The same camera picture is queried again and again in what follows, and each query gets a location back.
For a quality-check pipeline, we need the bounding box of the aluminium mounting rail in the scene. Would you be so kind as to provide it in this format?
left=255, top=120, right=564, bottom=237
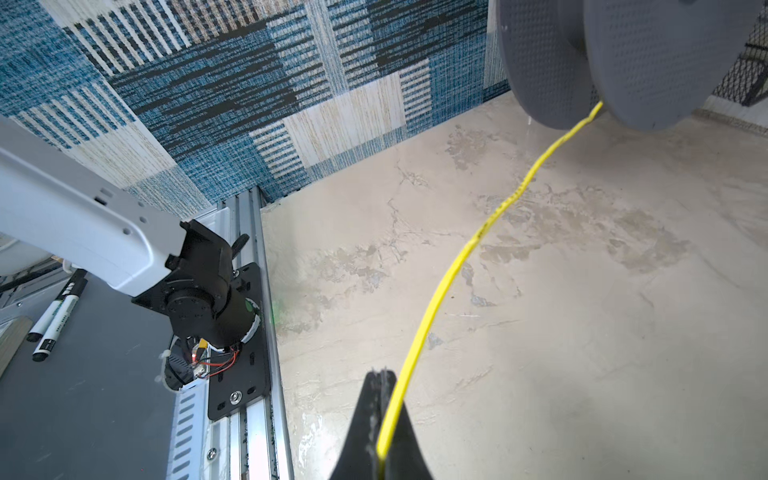
left=164, top=185, right=296, bottom=480

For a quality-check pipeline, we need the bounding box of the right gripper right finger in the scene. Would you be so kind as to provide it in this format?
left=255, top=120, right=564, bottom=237
left=380, top=406, right=433, bottom=480

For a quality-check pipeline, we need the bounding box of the yellow cable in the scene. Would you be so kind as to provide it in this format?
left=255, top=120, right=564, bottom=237
left=376, top=100, right=605, bottom=463

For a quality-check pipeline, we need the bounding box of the dark grey cable spool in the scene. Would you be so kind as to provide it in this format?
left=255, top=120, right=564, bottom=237
left=496, top=0, right=764, bottom=131

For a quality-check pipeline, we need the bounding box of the white marker pen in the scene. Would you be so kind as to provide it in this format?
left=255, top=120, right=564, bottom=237
left=32, top=278, right=88, bottom=362
left=26, top=269, right=87, bottom=342

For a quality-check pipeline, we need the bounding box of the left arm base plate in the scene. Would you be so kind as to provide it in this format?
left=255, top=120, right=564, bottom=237
left=154, top=261, right=271, bottom=422

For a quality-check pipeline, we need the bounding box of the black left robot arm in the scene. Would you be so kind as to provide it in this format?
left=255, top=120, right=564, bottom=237
left=1, top=119, right=260, bottom=350

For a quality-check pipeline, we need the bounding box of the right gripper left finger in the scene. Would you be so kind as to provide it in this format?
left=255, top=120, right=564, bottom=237
left=330, top=371, right=381, bottom=480

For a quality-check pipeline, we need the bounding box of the black mesh shelf rack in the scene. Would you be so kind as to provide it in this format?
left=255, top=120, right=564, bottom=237
left=713, top=35, right=767, bottom=107

